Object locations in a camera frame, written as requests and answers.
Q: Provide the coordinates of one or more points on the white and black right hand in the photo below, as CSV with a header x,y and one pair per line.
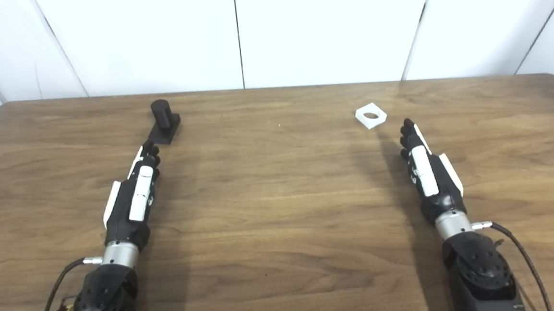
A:
x,y
441,189

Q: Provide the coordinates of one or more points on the white square piece with hole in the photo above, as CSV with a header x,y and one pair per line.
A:
x,y
377,121

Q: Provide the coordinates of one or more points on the white and black left hand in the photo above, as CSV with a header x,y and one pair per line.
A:
x,y
121,208

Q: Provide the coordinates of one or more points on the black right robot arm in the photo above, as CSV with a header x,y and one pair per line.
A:
x,y
485,283

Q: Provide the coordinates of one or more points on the black peg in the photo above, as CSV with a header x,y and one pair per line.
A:
x,y
164,120

